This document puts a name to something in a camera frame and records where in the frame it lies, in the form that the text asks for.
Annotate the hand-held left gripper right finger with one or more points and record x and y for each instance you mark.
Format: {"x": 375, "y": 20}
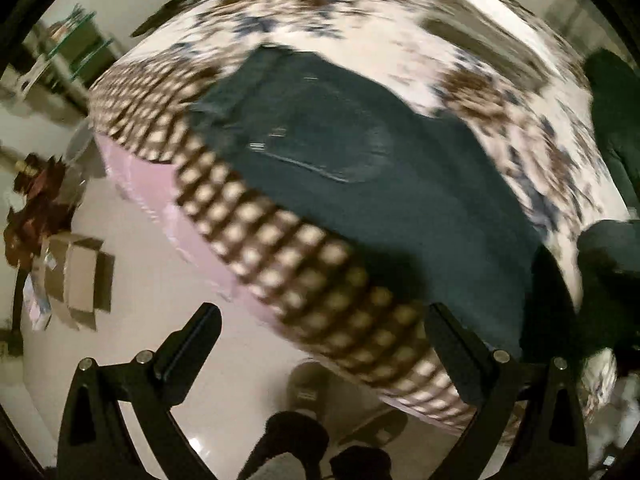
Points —
{"x": 446, "y": 341}

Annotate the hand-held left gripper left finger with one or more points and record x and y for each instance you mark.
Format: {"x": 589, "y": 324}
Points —
{"x": 199, "y": 332}

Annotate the dark teal pants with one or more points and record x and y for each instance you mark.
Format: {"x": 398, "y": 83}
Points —
{"x": 400, "y": 180}

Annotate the grey slipper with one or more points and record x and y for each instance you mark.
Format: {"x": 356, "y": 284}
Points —
{"x": 375, "y": 427}
{"x": 307, "y": 387}

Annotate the open cardboard box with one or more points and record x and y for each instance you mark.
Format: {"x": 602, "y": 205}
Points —
{"x": 80, "y": 275}

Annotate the person's leg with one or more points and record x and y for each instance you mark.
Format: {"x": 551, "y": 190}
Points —
{"x": 360, "y": 465}
{"x": 290, "y": 435}

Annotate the pink mattress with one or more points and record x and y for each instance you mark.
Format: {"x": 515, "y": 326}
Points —
{"x": 150, "y": 190}

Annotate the dried red-brown plant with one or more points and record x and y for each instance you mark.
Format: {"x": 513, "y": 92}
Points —
{"x": 35, "y": 205}

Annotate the dark green cloth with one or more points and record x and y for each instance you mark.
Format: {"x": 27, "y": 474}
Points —
{"x": 620, "y": 125}

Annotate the white plastic stool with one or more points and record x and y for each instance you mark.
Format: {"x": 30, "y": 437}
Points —
{"x": 32, "y": 75}

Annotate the green glass shelf rack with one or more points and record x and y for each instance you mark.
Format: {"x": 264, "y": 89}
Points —
{"x": 75, "y": 45}

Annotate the floral and checked bed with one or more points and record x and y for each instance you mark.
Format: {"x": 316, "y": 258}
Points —
{"x": 350, "y": 35}

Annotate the white pillow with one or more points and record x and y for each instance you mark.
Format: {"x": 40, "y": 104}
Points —
{"x": 480, "y": 20}

